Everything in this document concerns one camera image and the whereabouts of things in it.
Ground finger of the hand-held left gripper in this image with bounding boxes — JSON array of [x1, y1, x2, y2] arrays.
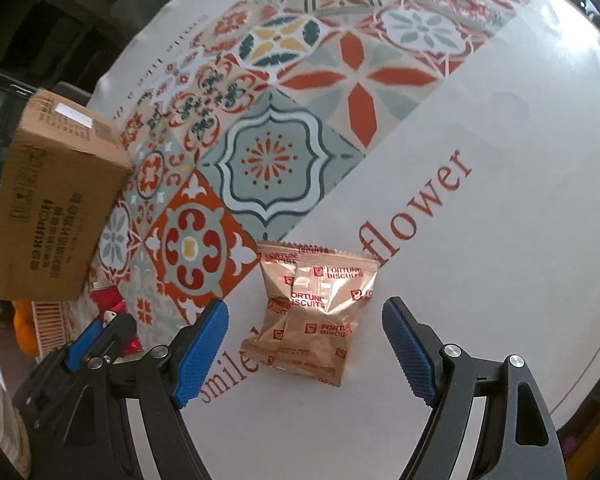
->
[[102, 312, 138, 363], [66, 319, 104, 374]]

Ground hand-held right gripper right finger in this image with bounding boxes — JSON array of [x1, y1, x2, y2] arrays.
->
[[381, 296, 566, 480]]

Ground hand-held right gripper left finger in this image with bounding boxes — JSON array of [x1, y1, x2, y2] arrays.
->
[[105, 297, 231, 480]]

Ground red snack packet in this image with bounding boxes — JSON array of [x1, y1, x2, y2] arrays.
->
[[91, 281, 143, 356]]

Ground gold biscuit packet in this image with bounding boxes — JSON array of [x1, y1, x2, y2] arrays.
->
[[256, 241, 301, 341], [240, 247, 380, 388]]

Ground brown cardboard box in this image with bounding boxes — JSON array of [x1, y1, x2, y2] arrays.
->
[[0, 88, 135, 302]]

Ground white plastic basket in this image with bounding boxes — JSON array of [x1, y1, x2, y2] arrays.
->
[[30, 300, 98, 361]]

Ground orange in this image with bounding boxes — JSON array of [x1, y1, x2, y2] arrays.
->
[[12, 300, 37, 358]]

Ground floral patterned tablecloth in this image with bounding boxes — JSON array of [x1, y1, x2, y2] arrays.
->
[[75, 0, 600, 480]]

